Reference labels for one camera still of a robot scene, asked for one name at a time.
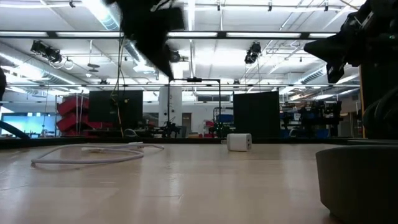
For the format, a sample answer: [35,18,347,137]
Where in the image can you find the background robot workstation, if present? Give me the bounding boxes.
[279,99,345,139]

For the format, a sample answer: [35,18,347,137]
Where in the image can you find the narrow black background panel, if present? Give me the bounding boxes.
[233,90,281,139]

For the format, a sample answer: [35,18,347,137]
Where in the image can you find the black panel yellow edge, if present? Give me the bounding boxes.
[359,63,398,140]

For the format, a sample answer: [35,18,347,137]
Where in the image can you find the red storage bins stack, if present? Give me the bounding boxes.
[55,95,113,138]

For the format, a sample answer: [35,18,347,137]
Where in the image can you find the white cube charger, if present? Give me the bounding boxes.
[226,133,253,152]

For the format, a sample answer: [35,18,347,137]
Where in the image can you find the black power strip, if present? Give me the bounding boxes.
[315,144,398,224]

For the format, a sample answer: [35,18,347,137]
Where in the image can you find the wide black background panel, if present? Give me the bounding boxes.
[88,90,144,131]

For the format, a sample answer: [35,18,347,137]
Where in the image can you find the black hanging spotlight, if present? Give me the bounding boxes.
[169,49,182,63]
[30,39,63,65]
[244,41,262,65]

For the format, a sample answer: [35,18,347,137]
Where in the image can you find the white braided USB cable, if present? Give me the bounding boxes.
[30,141,165,166]

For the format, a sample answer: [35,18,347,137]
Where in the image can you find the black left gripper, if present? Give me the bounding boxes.
[104,0,187,81]

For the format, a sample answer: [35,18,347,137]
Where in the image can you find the black aluminium table frame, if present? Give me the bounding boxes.
[0,120,398,149]

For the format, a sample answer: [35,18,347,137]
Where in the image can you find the hanging black yellow cables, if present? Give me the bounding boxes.
[109,30,126,138]

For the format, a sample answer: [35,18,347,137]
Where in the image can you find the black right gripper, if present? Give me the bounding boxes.
[303,0,398,85]

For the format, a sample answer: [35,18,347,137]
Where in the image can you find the overhead light bar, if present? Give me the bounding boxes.
[0,30,339,40]

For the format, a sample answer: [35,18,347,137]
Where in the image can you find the blue lit screen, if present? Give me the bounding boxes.
[1,112,57,137]

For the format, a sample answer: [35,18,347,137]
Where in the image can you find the blue storage crate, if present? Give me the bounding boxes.
[216,113,234,123]

